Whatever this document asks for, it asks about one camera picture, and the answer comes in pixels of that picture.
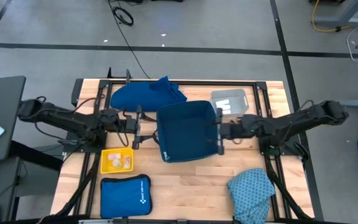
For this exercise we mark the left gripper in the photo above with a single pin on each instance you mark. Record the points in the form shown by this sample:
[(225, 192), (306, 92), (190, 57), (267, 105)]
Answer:
[(129, 124)]

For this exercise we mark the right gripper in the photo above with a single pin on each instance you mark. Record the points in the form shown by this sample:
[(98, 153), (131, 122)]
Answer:
[(233, 129)]

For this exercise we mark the dark blue fabric basket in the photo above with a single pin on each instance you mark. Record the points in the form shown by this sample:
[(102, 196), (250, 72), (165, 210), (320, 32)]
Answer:
[(185, 133)]

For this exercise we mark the dark blue cloth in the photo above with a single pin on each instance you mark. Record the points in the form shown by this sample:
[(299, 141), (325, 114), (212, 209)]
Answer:
[(145, 96)]

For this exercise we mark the grey plastic bin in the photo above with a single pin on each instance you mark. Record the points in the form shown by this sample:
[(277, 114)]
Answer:
[(239, 99)]

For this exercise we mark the teal patterned cloth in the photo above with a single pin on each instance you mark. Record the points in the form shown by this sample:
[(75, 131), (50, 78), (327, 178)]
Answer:
[(250, 193)]

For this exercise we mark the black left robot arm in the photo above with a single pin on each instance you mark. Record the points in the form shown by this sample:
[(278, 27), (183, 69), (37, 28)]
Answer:
[(73, 121)]

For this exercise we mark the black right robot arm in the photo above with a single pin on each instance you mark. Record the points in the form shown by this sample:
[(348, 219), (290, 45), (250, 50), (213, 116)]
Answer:
[(291, 123)]

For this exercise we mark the yellow plastic tray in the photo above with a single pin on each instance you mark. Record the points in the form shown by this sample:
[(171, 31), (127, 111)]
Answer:
[(106, 168)]

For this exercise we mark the blue first aid pouch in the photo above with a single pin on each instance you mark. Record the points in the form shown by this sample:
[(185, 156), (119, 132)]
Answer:
[(123, 196)]

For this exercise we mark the silver metal bar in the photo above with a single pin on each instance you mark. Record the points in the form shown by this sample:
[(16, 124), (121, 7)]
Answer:
[(95, 221)]

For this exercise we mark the black aluminium frame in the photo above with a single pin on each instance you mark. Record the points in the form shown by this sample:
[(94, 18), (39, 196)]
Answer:
[(197, 83)]

